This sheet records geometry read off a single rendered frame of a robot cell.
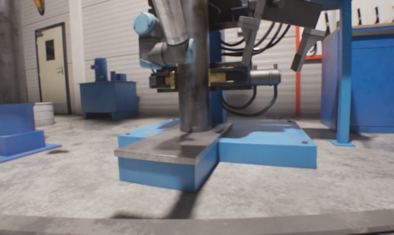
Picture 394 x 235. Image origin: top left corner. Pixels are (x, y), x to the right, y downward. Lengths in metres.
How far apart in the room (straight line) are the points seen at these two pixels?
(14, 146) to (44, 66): 4.38
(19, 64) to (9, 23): 0.29
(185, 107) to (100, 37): 3.70
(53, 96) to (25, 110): 3.96
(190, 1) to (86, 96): 2.88
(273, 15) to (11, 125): 1.75
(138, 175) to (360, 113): 1.90
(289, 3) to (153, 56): 0.52
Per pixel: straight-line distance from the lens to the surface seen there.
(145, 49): 0.83
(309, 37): 0.53
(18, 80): 1.87
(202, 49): 1.25
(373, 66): 2.22
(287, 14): 0.48
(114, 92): 3.35
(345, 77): 1.66
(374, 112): 2.23
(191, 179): 0.82
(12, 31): 1.93
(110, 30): 4.56
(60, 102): 5.62
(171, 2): 0.69
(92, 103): 3.72
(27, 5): 7.01
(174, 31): 0.73
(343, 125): 1.67
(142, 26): 0.84
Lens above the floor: 0.40
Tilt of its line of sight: 6 degrees down
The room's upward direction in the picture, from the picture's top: 2 degrees counter-clockwise
